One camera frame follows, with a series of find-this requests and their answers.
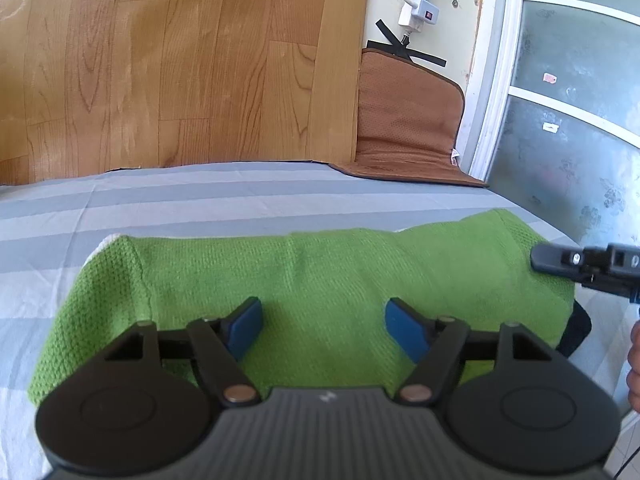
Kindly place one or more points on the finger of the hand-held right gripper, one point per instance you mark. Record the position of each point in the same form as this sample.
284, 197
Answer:
555, 258

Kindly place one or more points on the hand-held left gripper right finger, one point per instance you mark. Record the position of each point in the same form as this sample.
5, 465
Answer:
406, 327

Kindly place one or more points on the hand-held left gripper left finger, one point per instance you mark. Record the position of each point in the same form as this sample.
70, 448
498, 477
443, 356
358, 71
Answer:
245, 327

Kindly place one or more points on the navy and green knit sweater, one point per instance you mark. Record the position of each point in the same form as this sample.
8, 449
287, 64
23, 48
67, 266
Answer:
325, 270

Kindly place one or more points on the person's right hand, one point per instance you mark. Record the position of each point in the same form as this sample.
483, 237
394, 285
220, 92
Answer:
635, 365

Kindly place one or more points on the white sticker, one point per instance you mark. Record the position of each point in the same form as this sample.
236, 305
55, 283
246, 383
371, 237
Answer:
550, 127

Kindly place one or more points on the blue striped bed sheet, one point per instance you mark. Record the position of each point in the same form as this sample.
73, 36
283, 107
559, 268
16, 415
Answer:
200, 195

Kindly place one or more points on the frosted glass door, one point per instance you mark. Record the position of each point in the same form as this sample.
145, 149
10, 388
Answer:
575, 110

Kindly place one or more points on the pink sticker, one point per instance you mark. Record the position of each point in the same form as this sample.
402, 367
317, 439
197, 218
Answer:
550, 78

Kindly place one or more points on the brown perforated mat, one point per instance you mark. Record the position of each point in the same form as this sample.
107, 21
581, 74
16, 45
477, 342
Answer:
405, 115

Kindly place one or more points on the black tape strip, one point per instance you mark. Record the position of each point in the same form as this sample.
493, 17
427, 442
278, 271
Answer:
390, 49
412, 45

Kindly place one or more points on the wood-pattern vinyl sheet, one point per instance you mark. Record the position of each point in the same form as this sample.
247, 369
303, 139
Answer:
175, 60

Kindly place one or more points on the white door frame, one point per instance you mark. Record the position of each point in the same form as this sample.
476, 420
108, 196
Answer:
492, 75

